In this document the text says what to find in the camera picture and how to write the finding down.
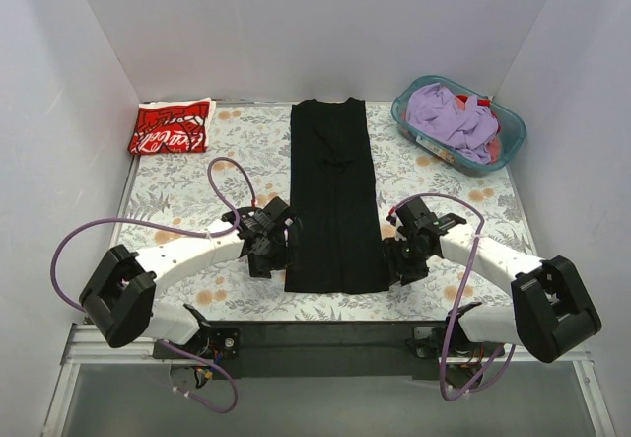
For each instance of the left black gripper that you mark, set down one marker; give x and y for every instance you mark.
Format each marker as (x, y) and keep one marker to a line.
(275, 249)

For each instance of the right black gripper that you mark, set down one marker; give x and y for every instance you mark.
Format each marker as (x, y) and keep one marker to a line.
(403, 257)

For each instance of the black t-shirt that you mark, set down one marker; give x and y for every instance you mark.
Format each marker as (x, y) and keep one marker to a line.
(336, 244)

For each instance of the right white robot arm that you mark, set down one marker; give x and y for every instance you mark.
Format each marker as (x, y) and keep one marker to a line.
(551, 311)

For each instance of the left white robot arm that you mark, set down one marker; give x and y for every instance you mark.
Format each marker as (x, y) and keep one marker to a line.
(122, 296)

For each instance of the floral table mat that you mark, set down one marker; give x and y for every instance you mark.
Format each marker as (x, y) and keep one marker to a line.
(249, 159)

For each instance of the red garment in basket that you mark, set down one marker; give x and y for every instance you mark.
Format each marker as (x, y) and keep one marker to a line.
(477, 130)

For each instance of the teal plastic basket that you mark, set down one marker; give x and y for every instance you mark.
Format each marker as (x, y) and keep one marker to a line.
(510, 138)

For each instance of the lilac t-shirt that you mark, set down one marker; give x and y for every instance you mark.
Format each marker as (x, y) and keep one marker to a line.
(432, 110)

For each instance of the folded red Coca-Cola shirt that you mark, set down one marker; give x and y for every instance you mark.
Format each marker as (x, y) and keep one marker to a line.
(172, 127)

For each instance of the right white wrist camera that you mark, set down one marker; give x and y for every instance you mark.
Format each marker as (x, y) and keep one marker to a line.
(392, 219)

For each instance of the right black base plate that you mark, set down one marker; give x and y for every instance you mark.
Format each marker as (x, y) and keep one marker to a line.
(428, 341)

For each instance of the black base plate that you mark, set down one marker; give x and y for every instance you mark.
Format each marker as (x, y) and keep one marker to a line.
(428, 341)
(211, 343)

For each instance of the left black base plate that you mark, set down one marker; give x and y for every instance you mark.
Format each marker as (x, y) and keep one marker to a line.
(211, 343)

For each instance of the aluminium mounting rail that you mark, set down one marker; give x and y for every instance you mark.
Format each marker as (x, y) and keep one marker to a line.
(85, 344)

